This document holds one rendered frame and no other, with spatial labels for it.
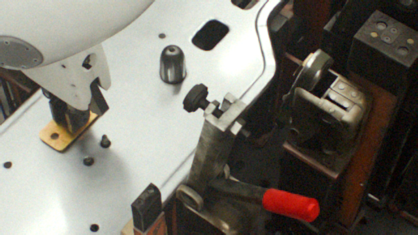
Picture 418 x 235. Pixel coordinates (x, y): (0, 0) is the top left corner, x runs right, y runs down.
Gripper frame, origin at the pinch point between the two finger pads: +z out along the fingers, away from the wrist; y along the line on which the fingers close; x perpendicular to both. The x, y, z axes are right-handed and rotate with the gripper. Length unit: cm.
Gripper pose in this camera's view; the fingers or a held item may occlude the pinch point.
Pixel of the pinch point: (69, 108)
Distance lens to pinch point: 95.2
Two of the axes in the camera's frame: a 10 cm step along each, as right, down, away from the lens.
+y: -8.0, -5.0, 3.1
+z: -0.2, 5.5, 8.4
